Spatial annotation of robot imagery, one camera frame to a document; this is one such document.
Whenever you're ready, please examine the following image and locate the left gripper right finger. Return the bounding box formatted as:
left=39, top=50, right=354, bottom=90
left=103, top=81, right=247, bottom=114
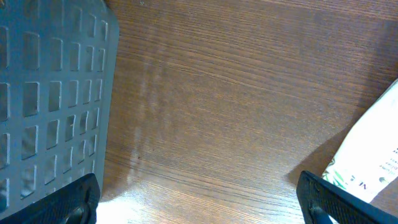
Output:
left=296, top=170, right=397, bottom=224

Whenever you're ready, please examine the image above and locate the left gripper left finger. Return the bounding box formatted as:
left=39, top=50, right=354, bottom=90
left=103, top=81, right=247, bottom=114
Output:
left=1, top=173, right=100, bottom=224

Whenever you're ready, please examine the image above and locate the white floral cosmetic tube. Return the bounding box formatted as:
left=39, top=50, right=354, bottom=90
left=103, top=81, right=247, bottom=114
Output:
left=322, top=81, right=397, bottom=203

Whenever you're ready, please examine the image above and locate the grey plastic mesh basket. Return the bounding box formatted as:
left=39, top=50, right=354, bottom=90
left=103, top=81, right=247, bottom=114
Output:
left=1, top=0, right=119, bottom=218

